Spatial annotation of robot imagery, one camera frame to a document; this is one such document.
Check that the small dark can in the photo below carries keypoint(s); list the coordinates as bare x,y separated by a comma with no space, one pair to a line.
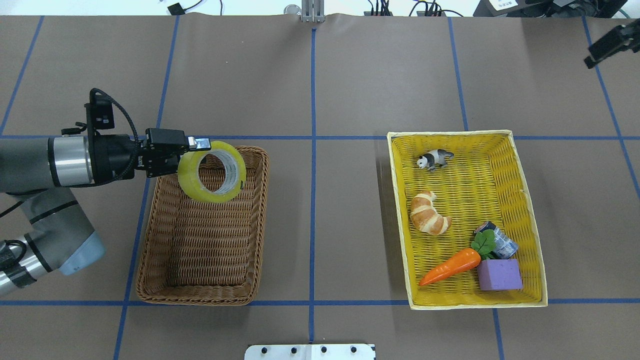
502,242

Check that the toy carrot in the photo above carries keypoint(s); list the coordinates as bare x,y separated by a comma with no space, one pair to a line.
464,260

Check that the aluminium frame post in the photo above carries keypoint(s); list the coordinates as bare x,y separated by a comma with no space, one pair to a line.
312,11

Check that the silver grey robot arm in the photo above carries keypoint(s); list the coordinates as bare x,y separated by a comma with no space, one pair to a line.
40,173

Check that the yellow woven basket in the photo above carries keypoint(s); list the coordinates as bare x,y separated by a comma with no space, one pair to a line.
484,181

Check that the yellow tape roll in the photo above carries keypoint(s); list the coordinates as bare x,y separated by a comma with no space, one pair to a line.
235,173

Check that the toy croissant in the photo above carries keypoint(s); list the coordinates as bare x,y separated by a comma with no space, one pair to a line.
425,217

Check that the toy panda figure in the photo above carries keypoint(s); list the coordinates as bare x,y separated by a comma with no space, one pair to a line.
434,158

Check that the small black device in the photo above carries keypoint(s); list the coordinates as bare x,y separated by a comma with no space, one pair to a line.
176,9

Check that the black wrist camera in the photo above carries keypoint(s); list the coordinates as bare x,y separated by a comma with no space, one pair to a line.
99,111

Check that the brown wicker basket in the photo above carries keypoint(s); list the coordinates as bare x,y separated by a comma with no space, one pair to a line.
205,254

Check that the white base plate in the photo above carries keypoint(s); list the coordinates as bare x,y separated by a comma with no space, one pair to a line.
327,351

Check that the purple foam block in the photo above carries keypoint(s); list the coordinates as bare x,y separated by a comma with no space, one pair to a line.
499,275

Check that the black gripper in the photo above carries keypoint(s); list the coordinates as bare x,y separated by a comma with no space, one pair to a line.
113,158

